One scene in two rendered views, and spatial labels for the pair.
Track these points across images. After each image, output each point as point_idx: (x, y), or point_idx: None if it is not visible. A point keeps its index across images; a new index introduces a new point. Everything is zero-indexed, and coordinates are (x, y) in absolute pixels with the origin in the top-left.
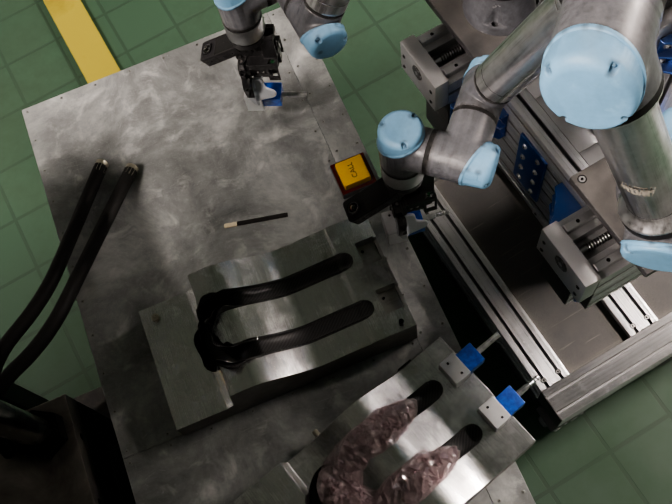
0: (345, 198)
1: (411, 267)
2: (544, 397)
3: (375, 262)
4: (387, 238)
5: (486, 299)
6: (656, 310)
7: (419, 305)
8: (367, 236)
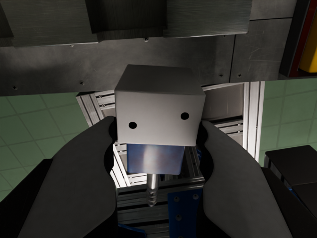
0: (297, 2)
1: (117, 74)
2: (90, 93)
3: (84, 7)
4: (140, 69)
5: None
6: (124, 154)
7: (47, 63)
8: (172, 13)
